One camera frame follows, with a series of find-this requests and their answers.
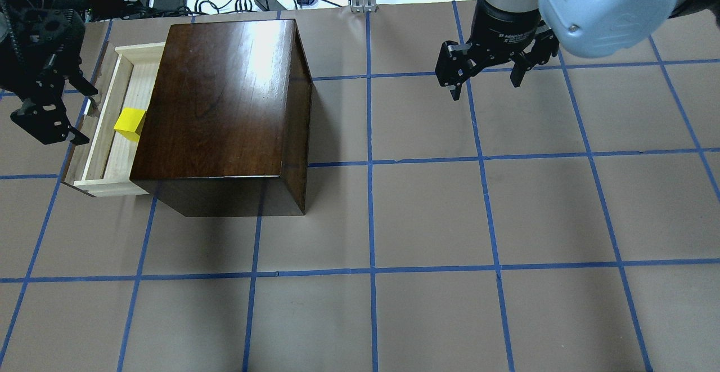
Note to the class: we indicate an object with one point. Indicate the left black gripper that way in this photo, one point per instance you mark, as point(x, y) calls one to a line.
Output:
point(49, 77)

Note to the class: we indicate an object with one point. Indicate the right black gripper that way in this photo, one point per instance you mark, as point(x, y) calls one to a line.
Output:
point(508, 32)

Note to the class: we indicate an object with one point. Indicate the yellow cube block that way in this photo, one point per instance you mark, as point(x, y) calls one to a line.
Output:
point(130, 123)

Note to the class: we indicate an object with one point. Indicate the light wood drawer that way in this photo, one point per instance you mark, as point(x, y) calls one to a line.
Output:
point(126, 78)

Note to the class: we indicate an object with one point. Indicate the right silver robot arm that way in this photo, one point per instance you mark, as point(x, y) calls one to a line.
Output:
point(591, 28)

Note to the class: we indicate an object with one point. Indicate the dark wooden cabinet box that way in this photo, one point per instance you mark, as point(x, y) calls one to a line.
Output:
point(227, 128)

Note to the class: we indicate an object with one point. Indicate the black power adapter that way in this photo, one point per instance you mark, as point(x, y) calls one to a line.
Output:
point(269, 5)

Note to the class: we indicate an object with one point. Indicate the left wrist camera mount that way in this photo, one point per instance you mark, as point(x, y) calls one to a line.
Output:
point(23, 25)

